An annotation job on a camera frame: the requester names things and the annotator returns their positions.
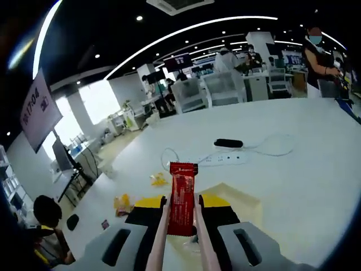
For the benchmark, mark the black oblong device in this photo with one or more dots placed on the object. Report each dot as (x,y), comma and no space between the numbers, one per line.
(228,143)

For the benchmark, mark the blue flat object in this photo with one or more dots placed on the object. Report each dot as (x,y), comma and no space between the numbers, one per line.
(345,105)

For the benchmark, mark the dark hanging display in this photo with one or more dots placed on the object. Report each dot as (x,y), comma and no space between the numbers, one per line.
(177,62)

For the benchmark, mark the curved ceiling light strip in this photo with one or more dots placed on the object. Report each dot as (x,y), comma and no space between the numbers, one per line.
(183,31)

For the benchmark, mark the long ceiling light strip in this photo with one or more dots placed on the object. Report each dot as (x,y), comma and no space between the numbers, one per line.
(45,36)

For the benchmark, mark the beige hexagonal container plate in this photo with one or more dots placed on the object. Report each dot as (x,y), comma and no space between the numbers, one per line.
(242,209)

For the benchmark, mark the storage shelf rack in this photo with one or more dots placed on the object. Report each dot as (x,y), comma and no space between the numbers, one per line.
(5,175)

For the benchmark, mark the dark computer monitor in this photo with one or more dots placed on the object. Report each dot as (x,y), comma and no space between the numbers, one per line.
(60,158)

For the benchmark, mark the pink food tongs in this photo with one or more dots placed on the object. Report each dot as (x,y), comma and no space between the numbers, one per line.
(158,242)

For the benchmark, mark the yellow food snack packet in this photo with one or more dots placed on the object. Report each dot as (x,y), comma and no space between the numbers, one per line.
(159,180)

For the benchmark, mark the white cabinet with green sticker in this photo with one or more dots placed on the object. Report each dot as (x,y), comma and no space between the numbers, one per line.
(129,121)

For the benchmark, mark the golden food snack packet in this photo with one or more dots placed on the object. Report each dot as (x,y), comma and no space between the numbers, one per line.
(122,201)

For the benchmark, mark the small purple packet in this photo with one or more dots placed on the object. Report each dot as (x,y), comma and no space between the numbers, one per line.
(105,224)

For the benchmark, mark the green potted plant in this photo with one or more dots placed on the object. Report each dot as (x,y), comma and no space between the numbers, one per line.
(125,104)

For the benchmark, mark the long red food bar packet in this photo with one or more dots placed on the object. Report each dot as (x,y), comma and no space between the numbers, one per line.
(182,197)

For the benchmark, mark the black monitor on tripod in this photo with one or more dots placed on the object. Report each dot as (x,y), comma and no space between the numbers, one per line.
(158,77)

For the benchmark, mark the white mesh office chair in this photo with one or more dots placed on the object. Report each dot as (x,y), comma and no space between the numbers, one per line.
(277,79)
(189,96)
(225,89)

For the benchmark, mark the grey tilted desk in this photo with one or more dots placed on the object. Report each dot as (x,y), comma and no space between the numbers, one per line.
(63,176)

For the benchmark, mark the ceiling air conditioner vent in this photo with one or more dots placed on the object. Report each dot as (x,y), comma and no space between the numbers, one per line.
(180,4)

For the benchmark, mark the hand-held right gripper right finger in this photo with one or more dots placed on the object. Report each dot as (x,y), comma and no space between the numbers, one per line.
(222,214)

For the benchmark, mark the black computer mouse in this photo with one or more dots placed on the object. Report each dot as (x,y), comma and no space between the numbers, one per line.
(72,222)

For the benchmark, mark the large display screen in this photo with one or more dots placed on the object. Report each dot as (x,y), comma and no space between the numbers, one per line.
(39,110)

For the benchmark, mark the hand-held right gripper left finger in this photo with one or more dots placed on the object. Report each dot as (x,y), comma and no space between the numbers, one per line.
(141,216)

